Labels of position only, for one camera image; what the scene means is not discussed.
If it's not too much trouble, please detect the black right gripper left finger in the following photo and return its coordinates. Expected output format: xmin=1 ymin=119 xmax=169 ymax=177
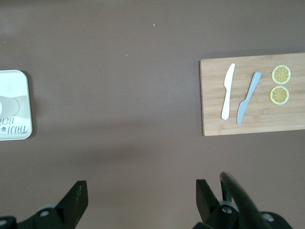
xmin=0 ymin=180 xmax=89 ymax=229

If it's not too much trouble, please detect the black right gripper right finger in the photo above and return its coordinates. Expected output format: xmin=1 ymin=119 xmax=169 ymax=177
xmin=194 ymin=178 xmax=293 ymax=229

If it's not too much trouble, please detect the beige bear print tray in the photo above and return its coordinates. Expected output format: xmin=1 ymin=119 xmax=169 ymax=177
xmin=0 ymin=69 xmax=33 ymax=141

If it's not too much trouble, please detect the bamboo cutting board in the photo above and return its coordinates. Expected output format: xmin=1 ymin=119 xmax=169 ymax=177
xmin=199 ymin=52 xmax=305 ymax=137

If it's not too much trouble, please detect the white plastic knife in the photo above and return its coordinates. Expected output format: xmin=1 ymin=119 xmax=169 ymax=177
xmin=221 ymin=63 xmax=236 ymax=120

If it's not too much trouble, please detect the grey plastic knife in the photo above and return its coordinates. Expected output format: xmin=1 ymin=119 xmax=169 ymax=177
xmin=236 ymin=71 xmax=262 ymax=125

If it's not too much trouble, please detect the brown table mat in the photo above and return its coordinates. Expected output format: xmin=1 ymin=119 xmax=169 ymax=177
xmin=0 ymin=0 xmax=305 ymax=229

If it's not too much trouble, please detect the yellow lemon slice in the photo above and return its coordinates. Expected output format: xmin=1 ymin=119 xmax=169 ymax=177
xmin=269 ymin=85 xmax=290 ymax=105
xmin=271 ymin=64 xmax=292 ymax=85

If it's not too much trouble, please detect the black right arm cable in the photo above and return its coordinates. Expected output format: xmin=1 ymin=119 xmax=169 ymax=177
xmin=219 ymin=171 xmax=274 ymax=229

